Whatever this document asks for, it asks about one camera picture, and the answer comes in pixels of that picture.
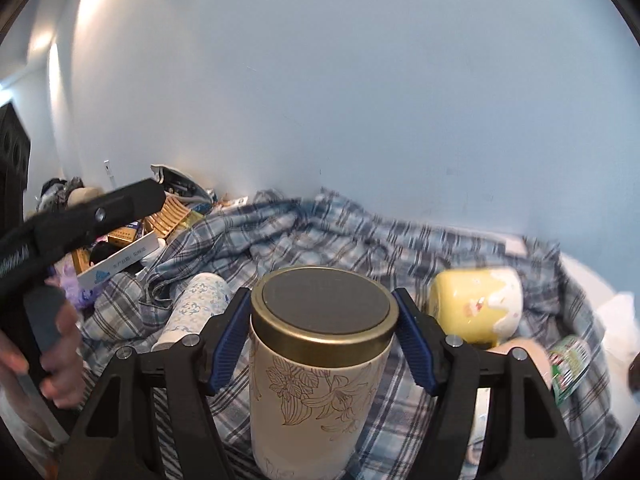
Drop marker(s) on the black white bag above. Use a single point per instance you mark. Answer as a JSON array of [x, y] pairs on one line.
[[181, 185]]

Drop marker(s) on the cream floral tumbler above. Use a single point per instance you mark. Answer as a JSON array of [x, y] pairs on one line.
[[319, 343]]

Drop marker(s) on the person's left hand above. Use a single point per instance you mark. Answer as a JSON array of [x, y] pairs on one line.
[[65, 386]]

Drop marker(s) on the pink cream mug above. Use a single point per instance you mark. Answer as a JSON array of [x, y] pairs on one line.
[[514, 419]]

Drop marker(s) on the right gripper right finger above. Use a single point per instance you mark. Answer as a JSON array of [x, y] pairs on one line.
[[448, 368]]

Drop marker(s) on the white blue carton box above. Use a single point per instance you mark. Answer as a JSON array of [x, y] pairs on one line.
[[121, 260]]

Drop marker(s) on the green label can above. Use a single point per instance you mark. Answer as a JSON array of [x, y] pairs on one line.
[[570, 359]]

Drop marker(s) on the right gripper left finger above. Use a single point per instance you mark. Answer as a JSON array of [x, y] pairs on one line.
[[116, 434]]

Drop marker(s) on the white blue patterned tumbler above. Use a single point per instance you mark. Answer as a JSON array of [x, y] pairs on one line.
[[206, 295]]

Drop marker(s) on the wooden slatted rack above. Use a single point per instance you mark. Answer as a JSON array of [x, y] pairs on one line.
[[165, 221]]

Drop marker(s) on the blue plaid cloth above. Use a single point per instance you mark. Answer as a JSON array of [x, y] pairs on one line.
[[242, 244]]

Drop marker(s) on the black speaker cabinet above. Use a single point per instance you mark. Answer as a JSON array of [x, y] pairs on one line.
[[14, 161]]

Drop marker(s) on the yellow mug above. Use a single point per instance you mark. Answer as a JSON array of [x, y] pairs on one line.
[[481, 306]]

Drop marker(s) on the black white striped cloth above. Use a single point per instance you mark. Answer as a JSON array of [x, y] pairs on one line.
[[167, 434]]

